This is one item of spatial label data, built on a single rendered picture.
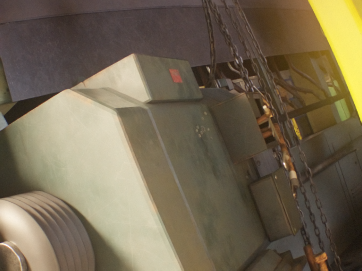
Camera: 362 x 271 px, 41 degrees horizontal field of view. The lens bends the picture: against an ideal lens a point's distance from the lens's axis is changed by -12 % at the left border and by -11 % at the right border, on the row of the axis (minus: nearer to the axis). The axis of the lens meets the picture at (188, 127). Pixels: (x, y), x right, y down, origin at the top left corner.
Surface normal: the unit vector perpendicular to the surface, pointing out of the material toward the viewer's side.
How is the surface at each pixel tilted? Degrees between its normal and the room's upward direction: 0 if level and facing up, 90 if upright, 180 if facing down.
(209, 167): 90
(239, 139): 90
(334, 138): 90
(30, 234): 90
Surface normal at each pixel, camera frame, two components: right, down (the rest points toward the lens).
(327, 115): -0.63, 0.18
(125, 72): -0.36, 0.06
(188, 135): 0.85, -0.38
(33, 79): 0.68, -0.33
